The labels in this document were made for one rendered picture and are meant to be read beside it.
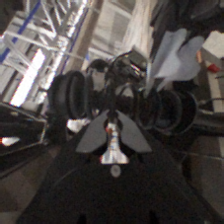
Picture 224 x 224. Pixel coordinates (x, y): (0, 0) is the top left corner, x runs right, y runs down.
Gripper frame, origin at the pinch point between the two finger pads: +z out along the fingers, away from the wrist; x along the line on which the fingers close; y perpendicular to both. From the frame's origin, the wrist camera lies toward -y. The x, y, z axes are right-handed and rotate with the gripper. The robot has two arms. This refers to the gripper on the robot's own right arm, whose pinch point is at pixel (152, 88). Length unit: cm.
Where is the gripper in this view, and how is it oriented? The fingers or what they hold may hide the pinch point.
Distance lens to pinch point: 19.2
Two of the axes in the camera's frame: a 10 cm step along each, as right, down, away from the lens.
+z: -1.7, 7.7, 6.2
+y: 1.3, 6.4, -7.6
